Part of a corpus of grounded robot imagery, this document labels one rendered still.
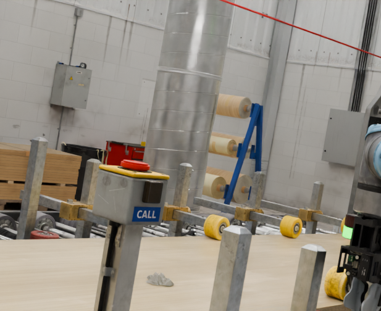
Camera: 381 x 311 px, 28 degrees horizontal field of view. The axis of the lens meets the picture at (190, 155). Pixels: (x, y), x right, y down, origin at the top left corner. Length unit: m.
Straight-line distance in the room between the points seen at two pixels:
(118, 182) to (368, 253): 0.58
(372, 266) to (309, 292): 0.13
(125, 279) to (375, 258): 0.54
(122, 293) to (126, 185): 0.15
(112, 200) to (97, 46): 9.20
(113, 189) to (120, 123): 9.54
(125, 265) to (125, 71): 9.51
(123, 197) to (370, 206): 0.57
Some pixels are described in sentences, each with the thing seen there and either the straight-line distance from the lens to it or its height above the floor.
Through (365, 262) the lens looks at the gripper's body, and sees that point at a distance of 1.45.
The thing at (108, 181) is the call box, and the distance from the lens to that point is 1.04.
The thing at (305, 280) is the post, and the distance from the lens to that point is 1.47.
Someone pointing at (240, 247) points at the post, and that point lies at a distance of 1.25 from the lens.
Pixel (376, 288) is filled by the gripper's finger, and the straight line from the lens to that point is 1.50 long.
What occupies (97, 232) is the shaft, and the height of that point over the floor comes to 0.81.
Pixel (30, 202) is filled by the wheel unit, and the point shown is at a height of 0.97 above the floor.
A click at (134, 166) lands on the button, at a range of 1.03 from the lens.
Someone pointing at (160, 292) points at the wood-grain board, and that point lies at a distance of 1.78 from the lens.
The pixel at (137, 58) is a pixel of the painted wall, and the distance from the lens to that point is 10.66.
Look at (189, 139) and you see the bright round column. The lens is 5.54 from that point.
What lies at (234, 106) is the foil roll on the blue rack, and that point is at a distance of 8.77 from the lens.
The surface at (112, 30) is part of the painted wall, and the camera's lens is 10.35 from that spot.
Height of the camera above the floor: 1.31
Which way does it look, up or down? 3 degrees down
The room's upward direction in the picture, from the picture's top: 10 degrees clockwise
